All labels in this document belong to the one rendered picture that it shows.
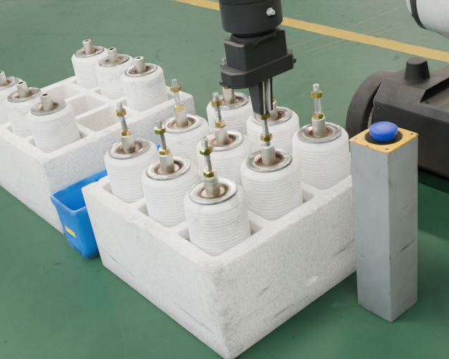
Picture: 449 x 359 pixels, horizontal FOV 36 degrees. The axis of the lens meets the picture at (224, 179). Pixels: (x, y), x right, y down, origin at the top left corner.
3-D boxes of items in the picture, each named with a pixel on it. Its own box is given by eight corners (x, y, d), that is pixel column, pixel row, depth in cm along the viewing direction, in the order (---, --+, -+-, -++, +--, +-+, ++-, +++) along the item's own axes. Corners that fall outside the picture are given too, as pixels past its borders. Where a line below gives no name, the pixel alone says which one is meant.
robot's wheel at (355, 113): (403, 135, 164) (402, 57, 154) (420, 141, 161) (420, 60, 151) (346, 168, 155) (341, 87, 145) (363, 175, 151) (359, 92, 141)
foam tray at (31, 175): (120, 122, 194) (105, 63, 185) (204, 162, 166) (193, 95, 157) (-9, 179, 174) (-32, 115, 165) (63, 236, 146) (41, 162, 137)
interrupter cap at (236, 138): (200, 136, 122) (200, 132, 122) (242, 130, 122) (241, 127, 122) (202, 156, 116) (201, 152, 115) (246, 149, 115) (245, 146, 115)
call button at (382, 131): (381, 130, 101) (380, 117, 100) (403, 137, 99) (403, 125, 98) (363, 140, 99) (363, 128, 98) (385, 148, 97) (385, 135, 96)
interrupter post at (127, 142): (129, 154, 120) (125, 138, 118) (120, 152, 121) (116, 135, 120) (139, 149, 121) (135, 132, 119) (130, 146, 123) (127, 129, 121)
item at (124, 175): (147, 253, 124) (126, 167, 115) (114, 237, 130) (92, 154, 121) (184, 228, 130) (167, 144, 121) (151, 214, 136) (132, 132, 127)
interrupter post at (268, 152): (261, 167, 110) (259, 148, 108) (261, 159, 112) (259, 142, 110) (276, 165, 109) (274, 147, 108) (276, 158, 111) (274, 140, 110)
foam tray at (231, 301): (248, 183, 155) (238, 111, 146) (387, 248, 127) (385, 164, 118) (102, 265, 135) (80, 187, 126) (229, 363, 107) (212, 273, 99)
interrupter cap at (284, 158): (246, 177, 108) (245, 172, 107) (246, 154, 114) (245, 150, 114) (293, 172, 107) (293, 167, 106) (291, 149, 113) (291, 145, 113)
